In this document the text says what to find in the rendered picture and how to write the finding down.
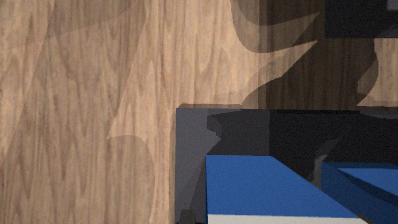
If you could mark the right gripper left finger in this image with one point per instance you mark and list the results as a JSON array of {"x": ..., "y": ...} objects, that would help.
[{"x": 187, "y": 217}]

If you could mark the tall dark blue block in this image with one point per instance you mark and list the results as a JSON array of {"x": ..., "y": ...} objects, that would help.
[
  {"x": 261, "y": 190},
  {"x": 367, "y": 188}
]

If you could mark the grey crate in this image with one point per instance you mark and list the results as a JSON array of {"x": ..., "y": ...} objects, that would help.
[{"x": 361, "y": 19}]

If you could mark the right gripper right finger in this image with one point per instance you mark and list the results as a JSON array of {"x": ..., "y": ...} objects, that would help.
[{"x": 364, "y": 218}]

